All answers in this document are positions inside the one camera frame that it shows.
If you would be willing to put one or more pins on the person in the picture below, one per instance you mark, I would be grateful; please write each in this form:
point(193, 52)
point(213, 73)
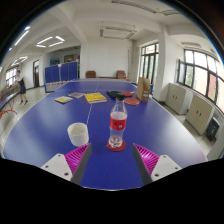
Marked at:
point(22, 85)

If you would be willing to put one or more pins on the black paddle case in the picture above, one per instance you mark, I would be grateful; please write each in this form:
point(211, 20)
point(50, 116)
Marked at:
point(112, 94)

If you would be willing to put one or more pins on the tall dark-framed window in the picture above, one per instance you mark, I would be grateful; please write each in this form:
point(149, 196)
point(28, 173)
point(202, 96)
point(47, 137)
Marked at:
point(149, 63)

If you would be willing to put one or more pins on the clear red-labelled drink bottle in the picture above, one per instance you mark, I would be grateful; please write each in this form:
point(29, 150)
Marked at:
point(118, 123)

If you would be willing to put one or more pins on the thin brown booklet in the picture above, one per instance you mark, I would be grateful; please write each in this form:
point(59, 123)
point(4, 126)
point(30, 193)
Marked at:
point(76, 95)

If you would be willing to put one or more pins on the blue folded partition boards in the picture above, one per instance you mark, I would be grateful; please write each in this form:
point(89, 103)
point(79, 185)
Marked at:
point(61, 73)

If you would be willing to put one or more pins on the ceiling lights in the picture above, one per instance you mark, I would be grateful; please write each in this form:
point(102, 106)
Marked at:
point(60, 38)

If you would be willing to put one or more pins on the wide dark-framed window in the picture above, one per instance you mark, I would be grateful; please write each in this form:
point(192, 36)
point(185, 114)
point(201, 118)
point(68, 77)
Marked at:
point(201, 75)

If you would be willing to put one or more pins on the beige two-door cabinet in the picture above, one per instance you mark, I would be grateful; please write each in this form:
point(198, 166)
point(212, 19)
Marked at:
point(178, 98)
point(199, 115)

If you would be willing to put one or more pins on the red table tennis paddle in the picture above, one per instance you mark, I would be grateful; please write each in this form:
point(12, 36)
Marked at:
point(132, 101)
point(128, 94)

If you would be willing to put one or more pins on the white cup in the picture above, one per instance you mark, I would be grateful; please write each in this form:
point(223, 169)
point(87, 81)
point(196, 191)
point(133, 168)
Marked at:
point(78, 135)

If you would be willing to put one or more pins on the dark door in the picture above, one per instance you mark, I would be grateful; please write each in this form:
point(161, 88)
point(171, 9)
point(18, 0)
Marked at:
point(36, 74)

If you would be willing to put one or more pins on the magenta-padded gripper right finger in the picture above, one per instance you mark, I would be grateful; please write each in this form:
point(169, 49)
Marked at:
point(160, 166)

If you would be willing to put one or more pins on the small yellow and blue book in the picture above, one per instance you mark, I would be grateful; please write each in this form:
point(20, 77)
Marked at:
point(63, 99)

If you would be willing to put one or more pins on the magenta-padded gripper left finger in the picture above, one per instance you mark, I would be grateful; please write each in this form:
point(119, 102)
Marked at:
point(63, 166)

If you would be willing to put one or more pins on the black bin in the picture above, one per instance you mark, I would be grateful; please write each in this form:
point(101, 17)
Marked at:
point(212, 130)

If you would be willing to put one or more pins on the brown chair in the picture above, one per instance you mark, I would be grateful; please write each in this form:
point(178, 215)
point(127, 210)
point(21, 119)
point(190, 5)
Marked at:
point(90, 74)
point(121, 74)

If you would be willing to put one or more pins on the ceiling air conditioner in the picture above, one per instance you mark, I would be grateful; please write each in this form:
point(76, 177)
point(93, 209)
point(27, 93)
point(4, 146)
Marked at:
point(117, 33)

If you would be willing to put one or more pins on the brown cardboard box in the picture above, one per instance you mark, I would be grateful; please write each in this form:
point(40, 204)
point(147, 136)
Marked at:
point(143, 89)

